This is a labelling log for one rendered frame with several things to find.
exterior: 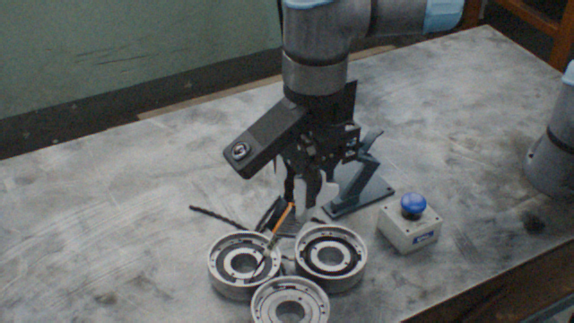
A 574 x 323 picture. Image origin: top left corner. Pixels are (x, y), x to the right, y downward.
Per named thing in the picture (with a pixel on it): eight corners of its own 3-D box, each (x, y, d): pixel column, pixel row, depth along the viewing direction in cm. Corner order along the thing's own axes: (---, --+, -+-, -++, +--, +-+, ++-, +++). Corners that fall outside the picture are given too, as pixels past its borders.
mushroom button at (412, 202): (406, 235, 102) (412, 211, 99) (391, 218, 105) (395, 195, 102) (427, 226, 104) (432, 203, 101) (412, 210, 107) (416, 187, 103)
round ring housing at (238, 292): (276, 308, 94) (277, 289, 92) (202, 301, 95) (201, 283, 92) (282, 252, 102) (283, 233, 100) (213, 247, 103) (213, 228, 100)
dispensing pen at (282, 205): (233, 272, 93) (295, 174, 89) (256, 273, 96) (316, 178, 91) (241, 283, 92) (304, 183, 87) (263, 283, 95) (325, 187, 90)
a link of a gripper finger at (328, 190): (343, 222, 90) (345, 166, 85) (307, 239, 88) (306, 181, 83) (330, 210, 93) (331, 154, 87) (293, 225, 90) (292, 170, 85)
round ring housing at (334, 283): (363, 245, 104) (366, 226, 101) (365, 299, 96) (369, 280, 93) (295, 240, 104) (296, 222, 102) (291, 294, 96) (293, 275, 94)
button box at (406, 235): (402, 257, 102) (407, 234, 99) (376, 226, 107) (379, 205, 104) (444, 238, 106) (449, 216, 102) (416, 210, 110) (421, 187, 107)
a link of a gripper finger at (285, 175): (319, 198, 94) (328, 152, 88) (283, 213, 92) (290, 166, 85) (308, 184, 96) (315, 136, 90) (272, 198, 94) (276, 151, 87)
